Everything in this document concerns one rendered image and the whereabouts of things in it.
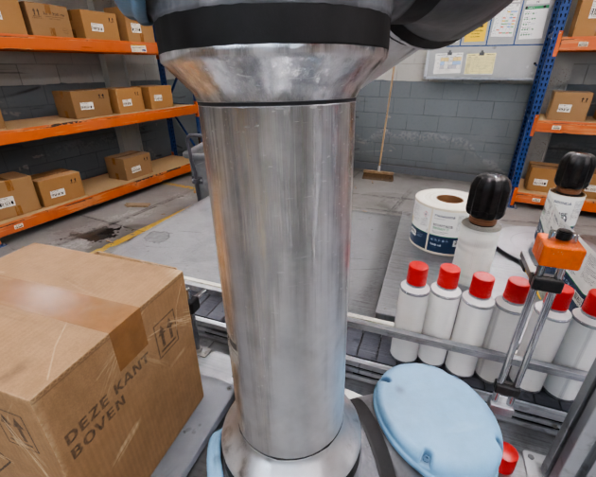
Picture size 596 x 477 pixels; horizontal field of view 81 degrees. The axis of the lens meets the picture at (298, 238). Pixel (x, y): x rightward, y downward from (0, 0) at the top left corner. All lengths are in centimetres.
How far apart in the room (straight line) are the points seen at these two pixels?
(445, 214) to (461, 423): 78
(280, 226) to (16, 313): 43
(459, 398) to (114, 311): 40
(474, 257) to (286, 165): 77
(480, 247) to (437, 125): 430
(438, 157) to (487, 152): 58
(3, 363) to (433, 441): 42
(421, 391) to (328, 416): 13
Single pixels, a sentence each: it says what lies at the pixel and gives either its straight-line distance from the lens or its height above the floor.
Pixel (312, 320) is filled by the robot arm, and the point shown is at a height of 126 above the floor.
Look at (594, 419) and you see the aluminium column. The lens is 61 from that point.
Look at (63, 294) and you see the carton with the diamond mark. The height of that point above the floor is 112.
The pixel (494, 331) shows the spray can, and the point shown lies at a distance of 70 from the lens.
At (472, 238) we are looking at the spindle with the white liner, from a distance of 89.
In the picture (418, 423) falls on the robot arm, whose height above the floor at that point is 112.
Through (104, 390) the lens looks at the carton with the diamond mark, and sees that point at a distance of 50.
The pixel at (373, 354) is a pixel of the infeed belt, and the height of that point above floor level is 88.
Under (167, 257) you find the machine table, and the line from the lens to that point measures 122.
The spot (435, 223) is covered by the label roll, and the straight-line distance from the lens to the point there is 111.
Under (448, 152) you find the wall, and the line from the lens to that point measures 518.
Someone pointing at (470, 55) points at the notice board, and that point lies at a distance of 495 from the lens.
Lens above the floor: 139
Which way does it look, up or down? 26 degrees down
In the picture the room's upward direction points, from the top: straight up
